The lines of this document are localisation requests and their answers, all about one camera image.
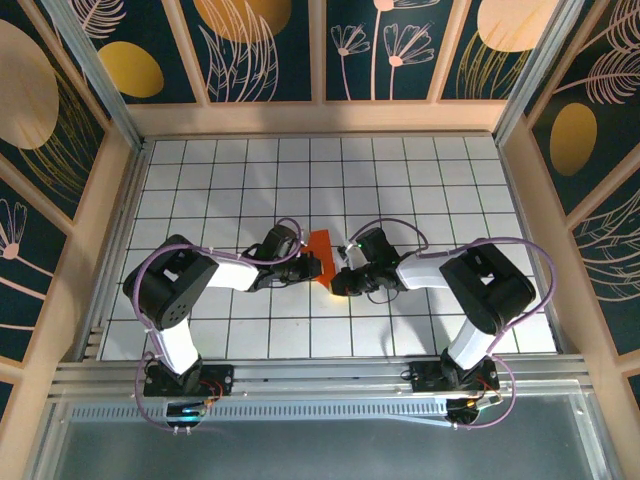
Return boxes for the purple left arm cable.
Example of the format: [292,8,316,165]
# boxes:
[133,217,306,434]

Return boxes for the grey metal sheet panel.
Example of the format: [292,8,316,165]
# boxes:
[27,394,614,480]

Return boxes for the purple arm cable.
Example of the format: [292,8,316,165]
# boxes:
[133,217,306,434]
[347,217,557,432]

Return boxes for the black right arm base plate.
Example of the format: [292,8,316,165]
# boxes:
[408,360,501,396]

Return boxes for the aluminium front frame rail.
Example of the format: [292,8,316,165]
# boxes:
[52,355,594,401]

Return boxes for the slotted grey cable duct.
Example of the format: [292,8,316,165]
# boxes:
[69,402,451,422]

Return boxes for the aluminium corner post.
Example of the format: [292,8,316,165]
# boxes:
[492,0,586,144]
[42,0,147,151]

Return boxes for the aluminium side rail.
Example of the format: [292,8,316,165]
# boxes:
[74,144,151,361]
[497,137,571,356]

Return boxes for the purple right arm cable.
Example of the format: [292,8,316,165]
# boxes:
[347,217,557,432]

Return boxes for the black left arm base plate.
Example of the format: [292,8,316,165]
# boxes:
[143,363,235,398]

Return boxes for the orange square paper sheet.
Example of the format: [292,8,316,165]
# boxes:
[304,228,337,291]

